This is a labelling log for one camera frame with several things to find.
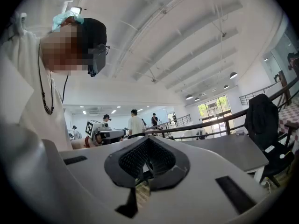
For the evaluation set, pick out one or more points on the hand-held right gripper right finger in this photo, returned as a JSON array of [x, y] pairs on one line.
[[201, 171]]

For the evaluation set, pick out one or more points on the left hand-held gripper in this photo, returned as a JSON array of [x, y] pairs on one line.
[[92, 129]]

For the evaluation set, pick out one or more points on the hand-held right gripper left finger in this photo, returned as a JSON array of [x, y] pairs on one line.
[[88, 183]]

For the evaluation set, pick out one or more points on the person's left forearm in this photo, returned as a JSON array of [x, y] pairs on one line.
[[78, 144]]

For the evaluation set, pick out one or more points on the dark handrail railing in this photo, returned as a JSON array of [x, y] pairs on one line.
[[210, 124]]

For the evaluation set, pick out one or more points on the grey metal railing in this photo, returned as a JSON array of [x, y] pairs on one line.
[[254, 97], [183, 120]]

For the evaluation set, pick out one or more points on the glass door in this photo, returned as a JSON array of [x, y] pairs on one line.
[[213, 115]]

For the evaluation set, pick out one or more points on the white flat device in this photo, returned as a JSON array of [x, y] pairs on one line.
[[269, 149]]

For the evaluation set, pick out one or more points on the black chair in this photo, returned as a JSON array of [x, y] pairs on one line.
[[275, 162]]

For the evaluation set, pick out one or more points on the person's light sweatshirt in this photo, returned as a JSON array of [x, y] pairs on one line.
[[35, 125]]

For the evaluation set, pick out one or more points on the black jacket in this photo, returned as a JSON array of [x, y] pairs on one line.
[[261, 120]]

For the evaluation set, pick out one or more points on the person's head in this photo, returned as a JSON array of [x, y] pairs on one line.
[[60, 55]]

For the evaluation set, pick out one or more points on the row of dome pendant lamps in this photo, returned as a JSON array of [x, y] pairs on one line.
[[233, 75]]

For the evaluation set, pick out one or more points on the checkered tablecloth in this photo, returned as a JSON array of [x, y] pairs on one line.
[[290, 113]]

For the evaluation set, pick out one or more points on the square ceiling light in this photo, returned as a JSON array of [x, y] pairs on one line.
[[76, 10]]

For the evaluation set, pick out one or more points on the black head-worn camera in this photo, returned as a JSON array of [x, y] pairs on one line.
[[95, 36]]

